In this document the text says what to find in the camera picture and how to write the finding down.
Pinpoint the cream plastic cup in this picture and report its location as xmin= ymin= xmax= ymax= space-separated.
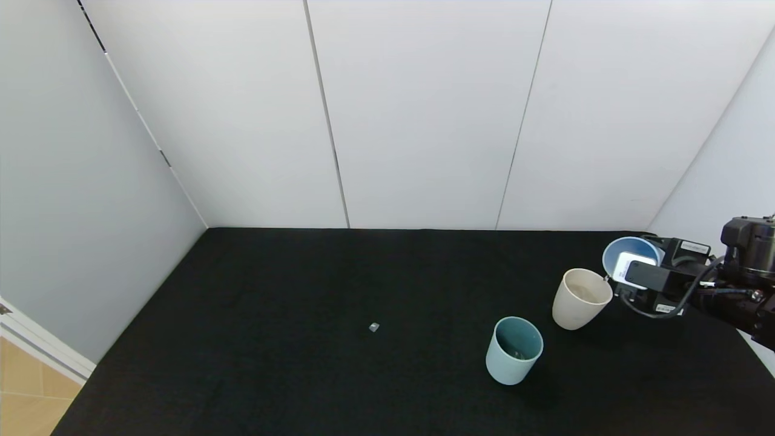
xmin=552 ymin=268 xmax=613 ymax=331

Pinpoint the light blue plastic cup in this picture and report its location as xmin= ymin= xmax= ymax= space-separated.
xmin=602 ymin=236 xmax=665 ymax=285

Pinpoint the teal plastic cup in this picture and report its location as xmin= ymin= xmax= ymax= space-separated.
xmin=485 ymin=316 xmax=544 ymax=386

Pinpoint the black tablecloth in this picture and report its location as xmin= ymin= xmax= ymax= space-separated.
xmin=51 ymin=228 xmax=775 ymax=436

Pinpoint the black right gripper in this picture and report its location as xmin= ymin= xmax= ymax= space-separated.
xmin=641 ymin=234 xmax=721 ymax=316

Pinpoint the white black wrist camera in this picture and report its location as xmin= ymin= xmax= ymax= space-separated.
xmin=613 ymin=253 xmax=703 ymax=299

